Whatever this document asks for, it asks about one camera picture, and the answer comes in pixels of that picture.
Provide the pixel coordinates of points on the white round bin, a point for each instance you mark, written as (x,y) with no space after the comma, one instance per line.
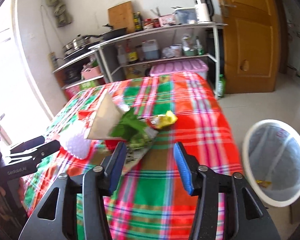
(247,155)

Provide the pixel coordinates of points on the white plastic bottle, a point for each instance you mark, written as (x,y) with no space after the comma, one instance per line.
(121,56)

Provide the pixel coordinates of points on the jug of dark liquid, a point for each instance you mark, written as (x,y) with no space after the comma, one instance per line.
(151,51)

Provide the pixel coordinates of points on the yellow snack packet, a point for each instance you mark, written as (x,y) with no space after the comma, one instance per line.
(165,119)

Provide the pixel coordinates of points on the white foam fruit net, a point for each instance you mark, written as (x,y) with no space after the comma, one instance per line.
(76,142)

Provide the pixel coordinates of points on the red green plaid tablecloth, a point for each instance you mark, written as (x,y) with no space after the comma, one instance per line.
(190,110)

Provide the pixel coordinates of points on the tall white shelf rack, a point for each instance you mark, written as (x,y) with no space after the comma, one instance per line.
(165,28)

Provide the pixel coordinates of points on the low white shelf rack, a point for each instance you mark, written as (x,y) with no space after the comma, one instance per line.
(72,63)

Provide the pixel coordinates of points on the red plastic packet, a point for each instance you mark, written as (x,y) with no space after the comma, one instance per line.
(84,116)

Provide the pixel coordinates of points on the green bowl with bags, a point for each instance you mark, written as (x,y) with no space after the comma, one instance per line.
(191,50)

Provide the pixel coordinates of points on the red lidded jar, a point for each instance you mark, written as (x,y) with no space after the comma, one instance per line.
(156,23)
(148,24)

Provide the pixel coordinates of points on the white plastic tub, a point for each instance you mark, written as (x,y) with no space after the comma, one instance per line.
(176,50)

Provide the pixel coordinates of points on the pink utensil box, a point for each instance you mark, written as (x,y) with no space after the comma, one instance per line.
(167,20)

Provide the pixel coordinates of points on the dark sauce bottle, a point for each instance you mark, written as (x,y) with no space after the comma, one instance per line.
(135,23)
(140,22)

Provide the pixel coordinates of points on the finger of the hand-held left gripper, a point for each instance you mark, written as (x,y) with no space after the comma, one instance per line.
(27,143)
(43,150)

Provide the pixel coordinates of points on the crumpled clear plastic bag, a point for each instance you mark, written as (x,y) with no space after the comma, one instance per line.
(167,52)

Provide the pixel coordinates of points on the brown paper bag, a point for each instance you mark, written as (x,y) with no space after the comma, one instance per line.
(105,117)

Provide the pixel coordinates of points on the pink woven basket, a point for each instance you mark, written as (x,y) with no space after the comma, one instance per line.
(91,73)

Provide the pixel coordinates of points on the printed plastic wrapper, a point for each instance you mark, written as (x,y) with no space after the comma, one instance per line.
(137,153)

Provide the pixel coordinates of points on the white electric kettle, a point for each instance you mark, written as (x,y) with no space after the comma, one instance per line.
(202,12)

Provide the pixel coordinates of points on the small yellow wrapper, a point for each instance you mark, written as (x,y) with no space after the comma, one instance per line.
(263,183)

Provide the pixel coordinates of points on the green glass bottle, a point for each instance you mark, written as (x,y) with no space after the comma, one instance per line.
(221,87)

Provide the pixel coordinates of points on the translucent bin liner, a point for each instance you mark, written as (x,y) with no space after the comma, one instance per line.
(277,155)

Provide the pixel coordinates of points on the black frying pan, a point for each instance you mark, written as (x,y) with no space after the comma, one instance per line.
(113,33)

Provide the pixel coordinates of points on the yellow label sauce bottle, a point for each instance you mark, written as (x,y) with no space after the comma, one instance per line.
(132,55)

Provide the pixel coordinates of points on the red printed carton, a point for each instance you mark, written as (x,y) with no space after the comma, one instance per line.
(75,91)

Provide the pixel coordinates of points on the steel steamer pot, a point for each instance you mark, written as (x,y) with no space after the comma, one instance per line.
(76,43)

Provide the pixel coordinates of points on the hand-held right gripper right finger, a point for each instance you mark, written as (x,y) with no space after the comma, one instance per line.
(183,170)

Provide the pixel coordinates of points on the wooden door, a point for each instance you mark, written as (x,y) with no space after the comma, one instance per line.
(252,42)

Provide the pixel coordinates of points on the green leafy vegetable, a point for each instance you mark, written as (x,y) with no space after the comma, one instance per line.
(130,125)

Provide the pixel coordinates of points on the wall power strip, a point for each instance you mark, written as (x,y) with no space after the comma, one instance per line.
(51,59)

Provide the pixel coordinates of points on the black kitchen appliance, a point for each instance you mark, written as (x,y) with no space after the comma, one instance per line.
(73,75)

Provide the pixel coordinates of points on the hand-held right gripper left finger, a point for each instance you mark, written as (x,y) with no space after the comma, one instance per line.
(117,165)

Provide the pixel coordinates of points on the wooden cutting board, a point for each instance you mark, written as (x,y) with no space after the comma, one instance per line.
(121,16)

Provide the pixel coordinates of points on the pink lidded storage box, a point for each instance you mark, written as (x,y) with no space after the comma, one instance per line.
(177,67)

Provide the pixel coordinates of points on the dark glass jar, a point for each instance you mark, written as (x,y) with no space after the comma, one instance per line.
(140,53)

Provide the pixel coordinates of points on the hanging green cloth bag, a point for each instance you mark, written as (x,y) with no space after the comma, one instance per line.
(60,7)

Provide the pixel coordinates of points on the clear plastic storage box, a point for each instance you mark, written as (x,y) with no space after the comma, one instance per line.
(186,16)

